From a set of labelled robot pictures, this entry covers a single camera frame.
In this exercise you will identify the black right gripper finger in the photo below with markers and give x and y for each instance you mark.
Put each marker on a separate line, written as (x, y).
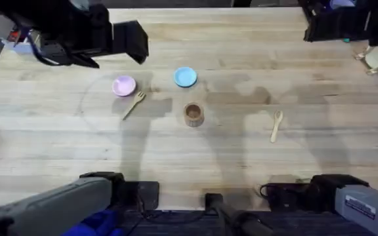
(313, 32)
(315, 16)

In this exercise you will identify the wooden spoon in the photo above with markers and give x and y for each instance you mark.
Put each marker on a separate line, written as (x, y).
(276, 126)

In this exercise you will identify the wooden fork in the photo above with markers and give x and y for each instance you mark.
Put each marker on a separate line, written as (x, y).
(134, 105)

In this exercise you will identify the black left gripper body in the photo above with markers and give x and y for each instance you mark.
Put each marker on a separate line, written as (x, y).
(77, 32)

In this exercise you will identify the black camera post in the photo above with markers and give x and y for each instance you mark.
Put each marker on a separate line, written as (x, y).
(235, 216)

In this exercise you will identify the pink plate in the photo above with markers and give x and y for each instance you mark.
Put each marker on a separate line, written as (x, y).
(123, 86)

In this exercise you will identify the blue plate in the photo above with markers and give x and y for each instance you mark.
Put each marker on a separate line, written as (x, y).
(185, 76)

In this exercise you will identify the wooden cup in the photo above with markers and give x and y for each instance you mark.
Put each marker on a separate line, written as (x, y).
(194, 115)

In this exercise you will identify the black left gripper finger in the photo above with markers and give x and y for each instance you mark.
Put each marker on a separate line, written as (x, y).
(139, 52)
(138, 32)

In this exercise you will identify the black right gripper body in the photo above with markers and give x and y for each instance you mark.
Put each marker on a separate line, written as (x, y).
(346, 23)

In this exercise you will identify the black rail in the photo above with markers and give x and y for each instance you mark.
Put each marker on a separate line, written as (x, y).
(182, 223)

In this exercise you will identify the blue cloth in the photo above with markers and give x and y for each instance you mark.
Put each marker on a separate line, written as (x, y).
(97, 224)

